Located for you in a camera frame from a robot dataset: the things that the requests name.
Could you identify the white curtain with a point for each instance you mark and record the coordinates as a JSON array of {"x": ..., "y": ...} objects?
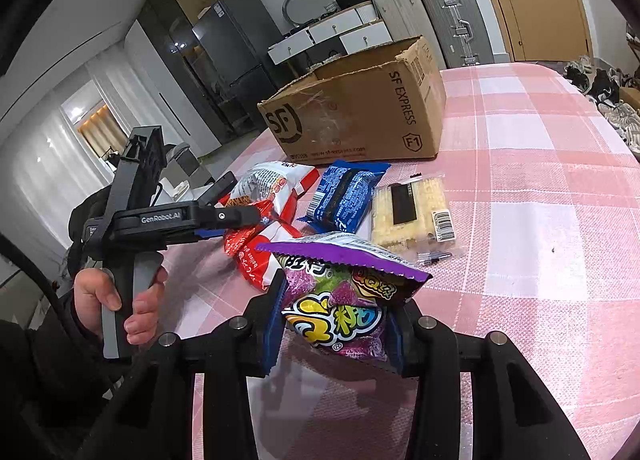
[{"x": 30, "y": 165}]

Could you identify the beige suitcase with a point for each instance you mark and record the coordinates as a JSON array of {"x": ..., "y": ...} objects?
[{"x": 400, "y": 10}]

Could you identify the cream wafer packet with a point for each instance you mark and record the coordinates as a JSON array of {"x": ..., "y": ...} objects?
[{"x": 425, "y": 210}]

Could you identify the blue snack packet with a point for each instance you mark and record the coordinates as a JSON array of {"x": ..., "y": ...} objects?
[{"x": 345, "y": 195}]

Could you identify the small cardboard box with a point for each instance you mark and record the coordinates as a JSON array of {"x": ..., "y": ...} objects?
[{"x": 631, "y": 96}]

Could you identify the wooden door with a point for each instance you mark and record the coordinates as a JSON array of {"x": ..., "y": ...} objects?
[{"x": 530, "y": 0}]

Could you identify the white red printed snack packet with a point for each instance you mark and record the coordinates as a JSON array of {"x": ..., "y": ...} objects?
[{"x": 280, "y": 180}]

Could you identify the oval mirror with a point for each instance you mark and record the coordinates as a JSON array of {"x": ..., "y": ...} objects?
[{"x": 310, "y": 0}]

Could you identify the white wardrobe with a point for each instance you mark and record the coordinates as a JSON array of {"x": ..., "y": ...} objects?
[{"x": 150, "y": 80}]

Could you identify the person's left forearm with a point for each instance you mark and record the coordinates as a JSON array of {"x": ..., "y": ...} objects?
[{"x": 40, "y": 380}]

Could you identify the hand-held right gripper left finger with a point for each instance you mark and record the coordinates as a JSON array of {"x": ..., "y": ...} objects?
[{"x": 276, "y": 340}]

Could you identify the dark jacket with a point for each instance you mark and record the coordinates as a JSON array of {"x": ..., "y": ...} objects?
[{"x": 87, "y": 212}]

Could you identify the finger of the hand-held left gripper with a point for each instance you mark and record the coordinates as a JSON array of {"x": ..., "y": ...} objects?
[
  {"x": 240, "y": 217},
  {"x": 220, "y": 187}
]

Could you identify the purple candy packet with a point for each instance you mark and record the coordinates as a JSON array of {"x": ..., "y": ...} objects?
[{"x": 330, "y": 310}]

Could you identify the person's left hand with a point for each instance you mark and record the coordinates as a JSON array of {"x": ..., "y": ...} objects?
[{"x": 95, "y": 290}]

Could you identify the brown cardboard box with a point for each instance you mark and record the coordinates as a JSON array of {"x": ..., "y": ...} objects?
[{"x": 350, "y": 110}]

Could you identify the white drawer dressing table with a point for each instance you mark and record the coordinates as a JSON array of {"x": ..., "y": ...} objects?
[{"x": 325, "y": 30}]

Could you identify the pink checked tablecloth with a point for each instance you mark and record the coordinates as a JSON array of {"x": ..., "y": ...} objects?
[{"x": 525, "y": 190}]

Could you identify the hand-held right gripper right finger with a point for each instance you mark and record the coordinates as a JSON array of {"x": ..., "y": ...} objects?
[{"x": 396, "y": 345}]

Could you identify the silver suitcase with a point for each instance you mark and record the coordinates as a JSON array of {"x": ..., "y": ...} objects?
[{"x": 455, "y": 20}]

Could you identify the scattered pile of sneakers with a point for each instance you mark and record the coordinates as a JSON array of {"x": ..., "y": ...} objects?
[{"x": 615, "y": 115}]

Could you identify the dark glass cabinet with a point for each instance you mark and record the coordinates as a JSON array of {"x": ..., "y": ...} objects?
[{"x": 170, "y": 50}]

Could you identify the grey refrigerator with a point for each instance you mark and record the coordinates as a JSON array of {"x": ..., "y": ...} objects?
[{"x": 235, "y": 40}]

